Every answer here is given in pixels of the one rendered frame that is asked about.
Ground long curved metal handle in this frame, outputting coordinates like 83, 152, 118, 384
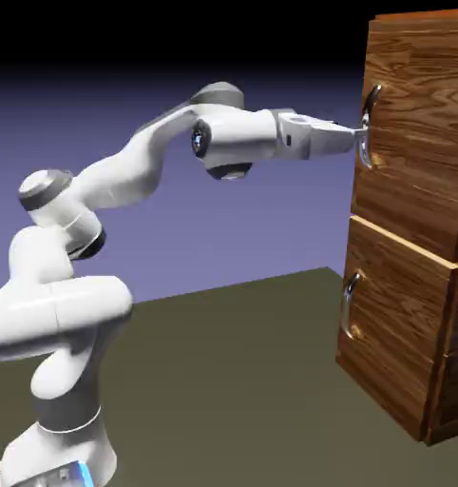
356, 83, 383, 170

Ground wooden cabinet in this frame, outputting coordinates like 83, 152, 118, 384
334, 8, 458, 446

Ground small wooden cabinet door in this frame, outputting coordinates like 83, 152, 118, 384
334, 215, 458, 443

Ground large wooden cabinet door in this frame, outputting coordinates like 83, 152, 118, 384
349, 20, 458, 263

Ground short curved metal handle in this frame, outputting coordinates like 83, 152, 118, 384
340, 270, 363, 341

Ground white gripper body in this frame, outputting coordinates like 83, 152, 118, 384
307, 116, 357, 160

